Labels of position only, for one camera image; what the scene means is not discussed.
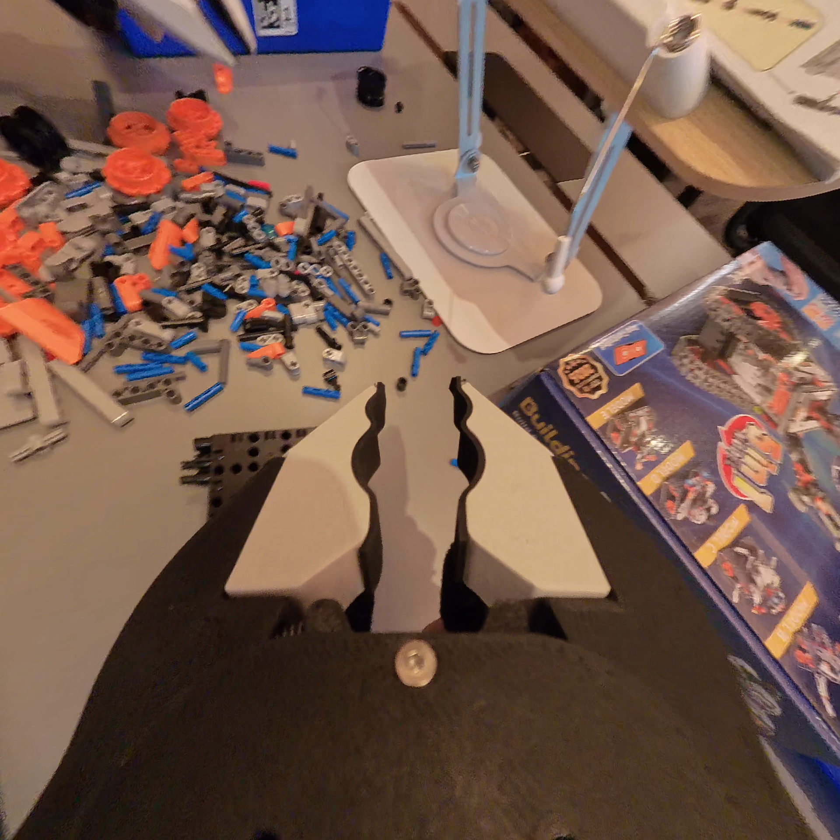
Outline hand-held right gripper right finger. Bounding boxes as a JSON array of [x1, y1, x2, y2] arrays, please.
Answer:
[[438, 376, 613, 601]]

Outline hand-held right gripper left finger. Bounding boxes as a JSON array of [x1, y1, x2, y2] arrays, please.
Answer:
[[223, 382, 388, 598]]

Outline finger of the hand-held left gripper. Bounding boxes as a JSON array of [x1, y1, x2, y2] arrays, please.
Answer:
[[218, 0, 259, 55], [128, 0, 236, 67]]

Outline pile of building pieces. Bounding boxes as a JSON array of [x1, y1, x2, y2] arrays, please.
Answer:
[[0, 62, 442, 431]]

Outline blue storage bin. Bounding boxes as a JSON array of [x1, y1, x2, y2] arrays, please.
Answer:
[[117, 0, 392, 56]]

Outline blue robot kit box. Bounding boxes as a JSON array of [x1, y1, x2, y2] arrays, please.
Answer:
[[499, 241, 840, 828]]

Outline grey cross axle connector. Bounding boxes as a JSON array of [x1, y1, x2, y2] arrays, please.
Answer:
[[8, 427, 70, 463]]

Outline metal stand bracket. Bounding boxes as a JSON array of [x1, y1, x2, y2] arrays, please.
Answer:
[[453, 0, 492, 194]]

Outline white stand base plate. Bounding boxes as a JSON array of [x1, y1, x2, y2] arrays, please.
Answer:
[[346, 147, 603, 355]]

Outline wire page holder white tips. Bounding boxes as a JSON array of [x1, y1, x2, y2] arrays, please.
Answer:
[[543, 13, 714, 294]]

